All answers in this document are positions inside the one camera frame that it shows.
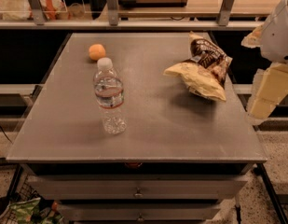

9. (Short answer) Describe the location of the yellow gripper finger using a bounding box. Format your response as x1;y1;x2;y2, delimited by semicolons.
241;25;263;49
247;63;288;120

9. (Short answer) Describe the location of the wire basket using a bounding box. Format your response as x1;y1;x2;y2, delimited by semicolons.
1;167;42;224

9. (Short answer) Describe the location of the black cable on floor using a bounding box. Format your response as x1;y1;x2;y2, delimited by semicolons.
0;119;13;144

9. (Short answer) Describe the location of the upper drawer metal knob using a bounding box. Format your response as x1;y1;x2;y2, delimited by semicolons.
133;188;143;199

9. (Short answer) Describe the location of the grey drawer cabinet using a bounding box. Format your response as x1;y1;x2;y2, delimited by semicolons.
7;33;267;224

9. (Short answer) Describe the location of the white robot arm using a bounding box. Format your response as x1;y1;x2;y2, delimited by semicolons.
241;0;288;125

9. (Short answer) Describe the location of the brown and yellow chip bag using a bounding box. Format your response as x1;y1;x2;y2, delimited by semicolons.
164;32;232;102

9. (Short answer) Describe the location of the drawer metal knob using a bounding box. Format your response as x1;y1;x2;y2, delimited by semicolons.
136;214;144;222
133;188;143;199

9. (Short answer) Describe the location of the lower drawer metal knob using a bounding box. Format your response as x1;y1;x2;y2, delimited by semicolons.
136;214;144;222

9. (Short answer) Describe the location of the orange white bag behind glass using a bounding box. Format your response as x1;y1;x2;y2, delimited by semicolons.
0;0;66;24

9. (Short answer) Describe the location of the clear plastic water bottle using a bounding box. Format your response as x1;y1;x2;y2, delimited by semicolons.
93;58;127;134

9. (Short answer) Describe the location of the orange fruit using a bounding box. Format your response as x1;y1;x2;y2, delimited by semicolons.
89;44;106;61

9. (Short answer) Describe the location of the green snack bag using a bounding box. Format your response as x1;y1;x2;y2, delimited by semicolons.
9;198;63;224

